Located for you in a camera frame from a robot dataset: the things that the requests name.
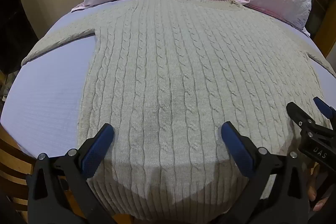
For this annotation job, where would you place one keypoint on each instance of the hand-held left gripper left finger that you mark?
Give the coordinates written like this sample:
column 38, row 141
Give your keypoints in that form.
column 97, row 149

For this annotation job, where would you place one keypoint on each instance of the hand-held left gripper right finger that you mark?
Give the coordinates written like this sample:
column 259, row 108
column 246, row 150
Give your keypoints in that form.
column 236, row 149

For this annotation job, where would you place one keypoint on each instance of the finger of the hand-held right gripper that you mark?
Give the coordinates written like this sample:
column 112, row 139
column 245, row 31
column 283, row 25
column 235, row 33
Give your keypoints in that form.
column 298, row 113
column 323, row 106

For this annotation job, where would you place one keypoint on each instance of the person's right hand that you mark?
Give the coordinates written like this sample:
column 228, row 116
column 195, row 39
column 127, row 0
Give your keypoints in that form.
column 319, row 187

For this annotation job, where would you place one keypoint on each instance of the lavender bed sheet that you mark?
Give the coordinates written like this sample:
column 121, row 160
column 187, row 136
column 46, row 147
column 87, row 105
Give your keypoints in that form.
column 50, row 92

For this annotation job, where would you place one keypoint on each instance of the wooden bed frame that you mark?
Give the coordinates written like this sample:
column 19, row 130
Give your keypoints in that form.
column 15, row 161

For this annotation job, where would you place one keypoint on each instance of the wooden headboard post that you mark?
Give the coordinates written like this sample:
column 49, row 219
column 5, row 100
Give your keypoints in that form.
column 324, row 3

